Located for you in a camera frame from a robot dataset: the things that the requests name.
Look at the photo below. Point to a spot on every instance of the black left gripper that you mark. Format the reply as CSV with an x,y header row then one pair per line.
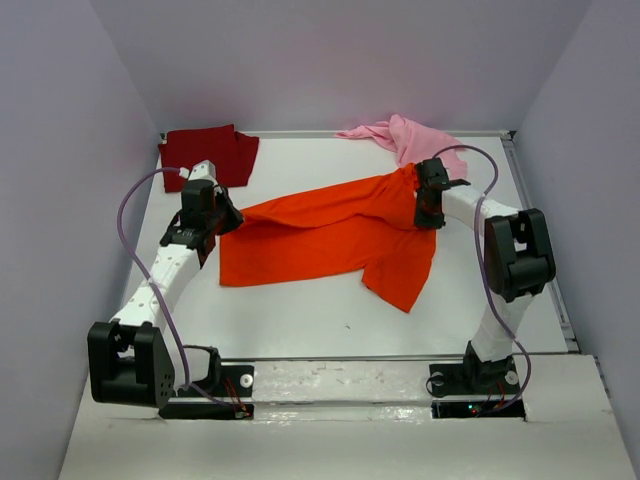
x,y
234,216

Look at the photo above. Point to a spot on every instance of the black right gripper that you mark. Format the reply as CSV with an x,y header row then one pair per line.
x,y
422,220

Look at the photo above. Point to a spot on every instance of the orange t-shirt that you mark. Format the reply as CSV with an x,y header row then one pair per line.
x,y
365,225

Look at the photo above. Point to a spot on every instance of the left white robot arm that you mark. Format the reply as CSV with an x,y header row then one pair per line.
x,y
137,357

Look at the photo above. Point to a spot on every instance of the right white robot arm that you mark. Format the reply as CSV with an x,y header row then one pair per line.
x,y
516,262

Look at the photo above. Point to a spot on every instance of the pink t-shirt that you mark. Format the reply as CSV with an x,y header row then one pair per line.
x,y
411,143

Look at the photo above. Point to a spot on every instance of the dark red folded t-shirt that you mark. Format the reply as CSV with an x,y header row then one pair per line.
x,y
231,152

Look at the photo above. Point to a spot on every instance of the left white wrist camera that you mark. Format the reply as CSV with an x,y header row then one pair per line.
x,y
204,170

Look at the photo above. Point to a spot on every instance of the aluminium table edge rail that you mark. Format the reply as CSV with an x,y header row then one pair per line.
x,y
537,242

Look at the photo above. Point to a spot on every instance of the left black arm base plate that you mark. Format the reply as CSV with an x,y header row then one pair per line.
x,y
231,399

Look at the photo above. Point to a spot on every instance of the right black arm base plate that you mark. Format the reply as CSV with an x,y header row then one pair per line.
x,y
477,395

